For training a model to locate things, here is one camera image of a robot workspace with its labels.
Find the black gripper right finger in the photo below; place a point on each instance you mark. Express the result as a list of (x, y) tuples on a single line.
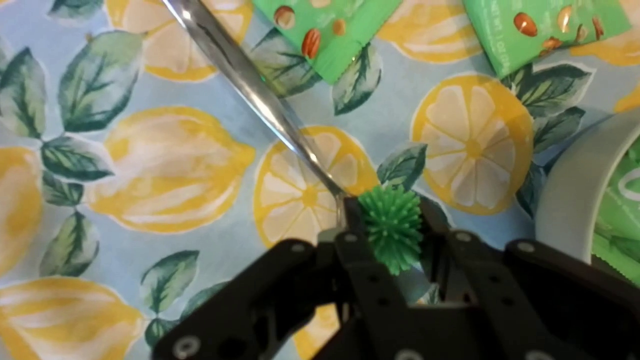
[(566, 301)]

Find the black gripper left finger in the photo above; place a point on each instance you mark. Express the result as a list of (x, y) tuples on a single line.
[(266, 301)]

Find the green spiky ball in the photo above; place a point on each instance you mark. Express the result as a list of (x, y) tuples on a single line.
[(393, 223)]

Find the silver metal spoon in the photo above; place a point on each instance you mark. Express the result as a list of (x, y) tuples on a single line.
[(246, 81)]

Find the grey ceramic bowl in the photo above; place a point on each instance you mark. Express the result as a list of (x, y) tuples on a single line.
[(566, 200)]

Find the green plastic packet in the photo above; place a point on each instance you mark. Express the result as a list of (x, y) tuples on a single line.
[(622, 212)]

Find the lemon print tablecloth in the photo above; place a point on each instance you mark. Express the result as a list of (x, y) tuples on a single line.
[(167, 173)]

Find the green nut snack packet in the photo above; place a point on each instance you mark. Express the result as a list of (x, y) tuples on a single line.
[(506, 40), (312, 26)]

